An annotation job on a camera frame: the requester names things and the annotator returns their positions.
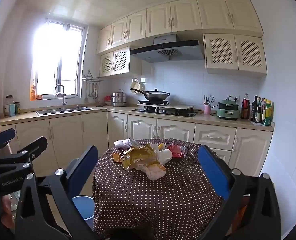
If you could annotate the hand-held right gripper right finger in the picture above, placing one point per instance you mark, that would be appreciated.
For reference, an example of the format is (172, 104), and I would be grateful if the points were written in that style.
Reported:
(213, 172)

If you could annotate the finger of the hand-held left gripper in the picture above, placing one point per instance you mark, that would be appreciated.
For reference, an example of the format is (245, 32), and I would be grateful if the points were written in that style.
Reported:
(35, 146)
(2, 137)

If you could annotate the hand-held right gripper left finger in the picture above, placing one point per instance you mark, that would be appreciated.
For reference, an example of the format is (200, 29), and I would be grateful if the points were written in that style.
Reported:
(84, 163)

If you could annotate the small orange wrapper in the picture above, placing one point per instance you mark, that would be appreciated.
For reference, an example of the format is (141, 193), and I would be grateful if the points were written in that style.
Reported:
(116, 157)

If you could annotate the red snack packet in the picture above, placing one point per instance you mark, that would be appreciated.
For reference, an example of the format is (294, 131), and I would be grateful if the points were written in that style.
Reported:
(178, 152)

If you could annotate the blue plastic bin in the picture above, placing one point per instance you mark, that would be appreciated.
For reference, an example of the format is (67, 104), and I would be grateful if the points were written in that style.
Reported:
(84, 205)

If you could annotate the white plastic bag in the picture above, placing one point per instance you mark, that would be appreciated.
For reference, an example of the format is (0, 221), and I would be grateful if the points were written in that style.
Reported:
(121, 143)

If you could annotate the white paper bag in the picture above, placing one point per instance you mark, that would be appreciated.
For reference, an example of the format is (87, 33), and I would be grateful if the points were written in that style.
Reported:
(165, 156)

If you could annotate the yellow snack wrapper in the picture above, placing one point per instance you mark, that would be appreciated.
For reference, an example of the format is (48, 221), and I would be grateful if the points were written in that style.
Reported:
(138, 155)

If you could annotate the yellow white candy wrapper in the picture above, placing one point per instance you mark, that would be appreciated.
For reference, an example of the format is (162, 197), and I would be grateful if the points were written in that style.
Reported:
(162, 146)

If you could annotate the clear plastic wrapper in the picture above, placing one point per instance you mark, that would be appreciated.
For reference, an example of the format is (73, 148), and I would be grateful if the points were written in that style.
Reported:
(154, 172)

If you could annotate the person's left hand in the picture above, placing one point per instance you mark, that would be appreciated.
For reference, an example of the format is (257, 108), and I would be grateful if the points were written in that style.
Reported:
(7, 210)

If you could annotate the blue carton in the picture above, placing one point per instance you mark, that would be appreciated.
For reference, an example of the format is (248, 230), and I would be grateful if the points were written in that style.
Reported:
(12, 110)

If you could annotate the dark jar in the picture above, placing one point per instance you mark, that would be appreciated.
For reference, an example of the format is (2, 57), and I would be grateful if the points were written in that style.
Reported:
(17, 108)

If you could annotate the glass jar black lid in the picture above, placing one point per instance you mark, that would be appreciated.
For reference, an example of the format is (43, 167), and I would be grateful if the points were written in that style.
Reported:
(8, 100)

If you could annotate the steel sink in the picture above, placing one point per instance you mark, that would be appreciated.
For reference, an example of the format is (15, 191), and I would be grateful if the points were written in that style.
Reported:
(63, 111)

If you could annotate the small orange container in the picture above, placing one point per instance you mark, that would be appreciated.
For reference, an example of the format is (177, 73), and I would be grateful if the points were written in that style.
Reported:
(39, 97)

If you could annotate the orange bottle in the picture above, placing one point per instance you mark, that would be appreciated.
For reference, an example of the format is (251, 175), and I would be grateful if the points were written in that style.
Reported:
(33, 93)

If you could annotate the steel faucet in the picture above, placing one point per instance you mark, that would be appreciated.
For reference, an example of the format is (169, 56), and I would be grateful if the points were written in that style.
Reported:
(63, 100)

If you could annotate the brown polka dot tablecloth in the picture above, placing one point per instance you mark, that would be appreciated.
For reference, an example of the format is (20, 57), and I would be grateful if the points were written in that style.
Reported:
(163, 200)

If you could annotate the pink utensil holder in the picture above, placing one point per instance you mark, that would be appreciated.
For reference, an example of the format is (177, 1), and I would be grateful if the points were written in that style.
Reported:
(207, 110)

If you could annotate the beige kitchen countertop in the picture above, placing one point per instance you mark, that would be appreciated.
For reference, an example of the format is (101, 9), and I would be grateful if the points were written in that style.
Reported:
(118, 110)

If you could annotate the green multi cooker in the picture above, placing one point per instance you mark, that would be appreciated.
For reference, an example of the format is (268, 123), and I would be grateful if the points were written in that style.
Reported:
(228, 110)

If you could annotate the cream lower cabinets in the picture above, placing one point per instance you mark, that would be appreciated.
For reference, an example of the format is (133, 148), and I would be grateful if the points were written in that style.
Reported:
(143, 130)

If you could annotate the cream cabinets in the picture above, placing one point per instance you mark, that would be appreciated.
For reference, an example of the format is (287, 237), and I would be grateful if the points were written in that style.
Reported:
(188, 15)
(143, 130)

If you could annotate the red pot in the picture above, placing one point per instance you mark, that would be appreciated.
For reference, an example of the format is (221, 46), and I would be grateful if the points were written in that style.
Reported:
(108, 97)

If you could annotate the bundle of kitchen utensils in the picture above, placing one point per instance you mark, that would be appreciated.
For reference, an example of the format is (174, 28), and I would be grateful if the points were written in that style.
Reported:
(208, 101)

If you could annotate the red label dark bottle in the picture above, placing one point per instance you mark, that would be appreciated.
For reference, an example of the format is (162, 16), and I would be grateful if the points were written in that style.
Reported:
(245, 108)

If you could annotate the row of hanging utensils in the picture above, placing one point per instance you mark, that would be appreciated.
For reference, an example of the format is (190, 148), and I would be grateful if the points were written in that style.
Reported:
(91, 92)

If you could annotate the white label sauce bottle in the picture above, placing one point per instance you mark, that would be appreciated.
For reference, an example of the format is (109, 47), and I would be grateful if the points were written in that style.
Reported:
(258, 116)

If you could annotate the steel steamer pot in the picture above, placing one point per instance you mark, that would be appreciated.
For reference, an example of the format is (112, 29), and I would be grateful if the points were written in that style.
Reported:
(118, 98)

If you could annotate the dark glass bottle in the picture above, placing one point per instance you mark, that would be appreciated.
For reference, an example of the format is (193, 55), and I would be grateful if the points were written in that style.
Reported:
(253, 110)

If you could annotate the black gas stove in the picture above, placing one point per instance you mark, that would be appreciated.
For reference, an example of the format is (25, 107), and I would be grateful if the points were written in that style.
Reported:
(168, 112)

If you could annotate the yellow oil bottle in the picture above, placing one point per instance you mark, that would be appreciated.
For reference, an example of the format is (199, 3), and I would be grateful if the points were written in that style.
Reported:
(268, 115)

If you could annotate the brown sauce bottle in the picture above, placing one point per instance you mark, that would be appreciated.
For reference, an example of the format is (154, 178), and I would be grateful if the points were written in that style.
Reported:
(263, 110)

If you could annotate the steel utensil rack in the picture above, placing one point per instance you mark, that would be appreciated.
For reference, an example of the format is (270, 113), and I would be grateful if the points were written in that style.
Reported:
(93, 79)

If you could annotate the black wok stand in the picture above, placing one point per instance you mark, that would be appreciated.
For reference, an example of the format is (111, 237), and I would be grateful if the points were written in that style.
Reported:
(153, 102)

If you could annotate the kitchen window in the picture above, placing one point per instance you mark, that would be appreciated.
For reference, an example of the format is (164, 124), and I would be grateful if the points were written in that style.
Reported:
(55, 55)

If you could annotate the cream colander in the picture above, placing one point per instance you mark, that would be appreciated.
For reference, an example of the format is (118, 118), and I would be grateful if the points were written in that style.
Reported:
(137, 85)

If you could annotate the steel wok with lid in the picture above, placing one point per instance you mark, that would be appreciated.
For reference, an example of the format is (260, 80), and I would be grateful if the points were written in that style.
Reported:
(155, 95)

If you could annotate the narrow lattice door cabinet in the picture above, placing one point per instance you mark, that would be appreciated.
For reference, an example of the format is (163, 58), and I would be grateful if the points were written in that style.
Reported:
(114, 61)

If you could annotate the wide lattice door cabinet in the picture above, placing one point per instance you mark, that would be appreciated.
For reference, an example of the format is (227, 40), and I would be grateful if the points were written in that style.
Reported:
(235, 52)

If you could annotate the grey range hood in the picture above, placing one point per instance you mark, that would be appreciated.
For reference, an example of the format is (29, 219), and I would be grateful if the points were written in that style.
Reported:
(168, 50)

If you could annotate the cream upper cabinets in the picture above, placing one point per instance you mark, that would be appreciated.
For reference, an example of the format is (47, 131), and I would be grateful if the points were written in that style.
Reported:
(188, 15)

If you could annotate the wall socket with plug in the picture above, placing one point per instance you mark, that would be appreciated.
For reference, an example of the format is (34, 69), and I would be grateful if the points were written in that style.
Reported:
(234, 98)

